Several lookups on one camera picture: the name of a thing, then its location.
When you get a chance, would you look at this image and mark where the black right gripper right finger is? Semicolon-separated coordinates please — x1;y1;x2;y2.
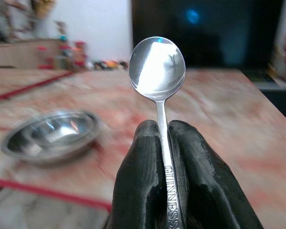
168;120;264;229

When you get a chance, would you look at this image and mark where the silver metal spoon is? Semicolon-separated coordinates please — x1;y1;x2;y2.
129;36;187;229

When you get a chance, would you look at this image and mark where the black television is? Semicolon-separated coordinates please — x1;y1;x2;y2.
131;0;284;70

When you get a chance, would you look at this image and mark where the steel bowl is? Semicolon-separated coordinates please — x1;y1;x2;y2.
0;108;101;165

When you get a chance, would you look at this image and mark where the light wooden drawer cabinet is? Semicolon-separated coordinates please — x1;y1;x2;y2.
0;39;62;70

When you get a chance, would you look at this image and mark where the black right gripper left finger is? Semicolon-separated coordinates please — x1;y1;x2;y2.
104;120;170;229

